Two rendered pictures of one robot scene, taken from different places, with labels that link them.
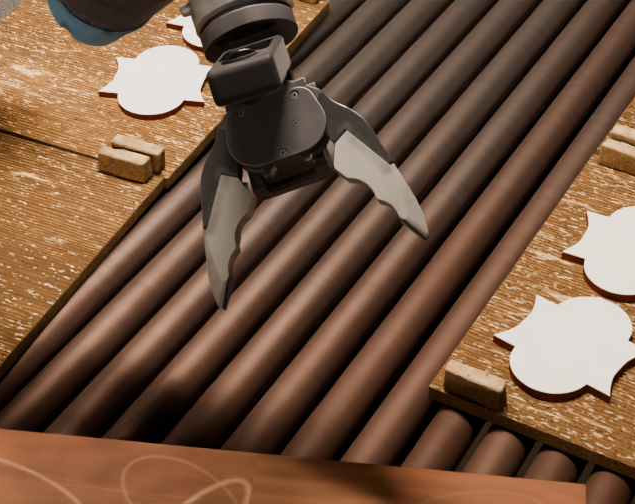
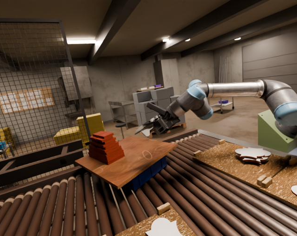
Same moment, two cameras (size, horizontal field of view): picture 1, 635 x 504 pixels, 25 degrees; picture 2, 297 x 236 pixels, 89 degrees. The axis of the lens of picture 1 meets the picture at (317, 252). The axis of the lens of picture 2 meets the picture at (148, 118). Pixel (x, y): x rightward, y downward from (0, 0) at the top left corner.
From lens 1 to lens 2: 1.44 m
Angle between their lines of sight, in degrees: 109
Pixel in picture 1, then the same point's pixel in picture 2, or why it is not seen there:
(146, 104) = not seen: outside the picture
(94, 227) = (239, 175)
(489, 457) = (151, 210)
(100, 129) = (284, 182)
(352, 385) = (181, 199)
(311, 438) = (172, 189)
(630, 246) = not seen: outside the picture
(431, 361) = (181, 213)
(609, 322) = not seen: outside the picture
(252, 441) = (176, 183)
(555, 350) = (164, 229)
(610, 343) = not seen: outside the picture
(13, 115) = (289, 171)
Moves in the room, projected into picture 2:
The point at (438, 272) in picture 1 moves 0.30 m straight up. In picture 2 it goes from (212, 230) to (206, 153)
